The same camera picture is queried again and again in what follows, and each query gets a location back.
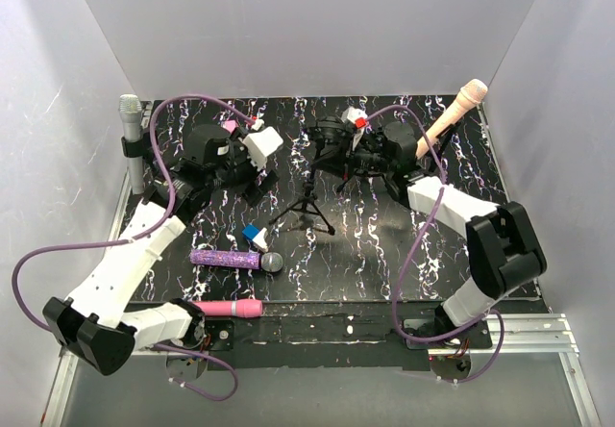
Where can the beige microphone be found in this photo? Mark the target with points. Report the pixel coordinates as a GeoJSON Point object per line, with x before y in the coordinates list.
{"type": "Point", "coordinates": [468, 98]}

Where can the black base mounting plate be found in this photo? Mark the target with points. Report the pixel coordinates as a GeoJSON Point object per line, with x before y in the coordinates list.
{"type": "Point", "coordinates": [336, 335]}

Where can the pink wedge-shaped box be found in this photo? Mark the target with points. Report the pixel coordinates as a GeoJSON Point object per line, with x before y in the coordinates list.
{"type": "Point", "coordinates": [230, 125]}

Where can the aluminium frame rail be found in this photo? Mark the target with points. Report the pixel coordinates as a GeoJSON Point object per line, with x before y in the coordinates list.
{"type": "Point", "coordinates": [530, 377]}

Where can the black tripod microphone stand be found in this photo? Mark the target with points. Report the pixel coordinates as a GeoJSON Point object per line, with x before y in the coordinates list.
{"type": "Point", "coordinates": [358, 177]}

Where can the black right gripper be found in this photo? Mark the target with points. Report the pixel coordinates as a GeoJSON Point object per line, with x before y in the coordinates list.
{"type": "Point", "coordinates": [334, 160]}

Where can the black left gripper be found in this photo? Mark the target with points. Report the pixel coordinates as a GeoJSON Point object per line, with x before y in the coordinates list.
{"type": "Point", "coordinates": [254, 193]}

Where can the black round-base stand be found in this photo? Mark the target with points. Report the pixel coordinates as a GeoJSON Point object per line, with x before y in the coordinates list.
{"type": "Point", "coordinates": [431, 164]}
{"type": "Point", "coordinates": [146, 153]}

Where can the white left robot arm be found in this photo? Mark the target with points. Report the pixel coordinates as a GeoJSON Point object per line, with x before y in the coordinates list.
{"type": "Point", "coordinates": [92, 321]}

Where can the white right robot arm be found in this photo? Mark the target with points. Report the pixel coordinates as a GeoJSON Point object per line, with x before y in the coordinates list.
{"type": "Point", "coordinates": [503, 250]}

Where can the purple glitter microphone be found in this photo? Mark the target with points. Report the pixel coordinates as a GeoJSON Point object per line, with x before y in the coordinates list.
{"type": "Point", "coordinates": [270, 262]}

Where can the silver microphone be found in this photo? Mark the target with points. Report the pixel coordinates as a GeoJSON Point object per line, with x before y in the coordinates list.
{"type": "Point", "coordinates": [130, 112]}

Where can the black tripod shock-mount stand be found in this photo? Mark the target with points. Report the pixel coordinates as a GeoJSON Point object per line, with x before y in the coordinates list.
{"type": "Point", "coordinates": [305, 204]}

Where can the pink plastic microphone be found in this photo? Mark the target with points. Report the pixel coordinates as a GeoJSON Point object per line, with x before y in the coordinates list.
{"type": "Point", "coordinates": [243, 308]}

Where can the blue and white small block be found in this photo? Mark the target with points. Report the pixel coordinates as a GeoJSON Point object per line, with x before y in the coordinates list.
{"type": "Point", "coordinates": [256, 237]}

